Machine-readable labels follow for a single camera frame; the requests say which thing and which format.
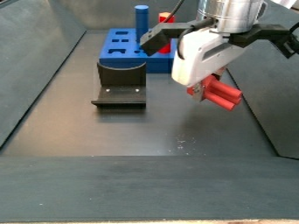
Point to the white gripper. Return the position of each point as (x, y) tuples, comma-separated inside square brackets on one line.
[(207, 53)]

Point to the red three prong object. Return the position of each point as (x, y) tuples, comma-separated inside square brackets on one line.
[(219, 93)]

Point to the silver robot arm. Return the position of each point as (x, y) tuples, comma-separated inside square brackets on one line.
[(234, 15)]

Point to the black curved fixture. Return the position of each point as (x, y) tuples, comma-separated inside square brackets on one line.
[(122, 87)]

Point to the blue shape sorter block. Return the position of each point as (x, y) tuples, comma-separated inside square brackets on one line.
[(123, 53)]

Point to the blue cylinder peg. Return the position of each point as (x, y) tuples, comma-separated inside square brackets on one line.
[(140, 21)]

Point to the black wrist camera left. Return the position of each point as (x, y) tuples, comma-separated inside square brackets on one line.
[(159, 36)]

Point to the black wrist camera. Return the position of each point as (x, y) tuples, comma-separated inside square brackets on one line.
[(159, 36), (281, 37)]

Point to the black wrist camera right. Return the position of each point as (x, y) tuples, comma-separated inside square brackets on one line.
[(281, 37)]

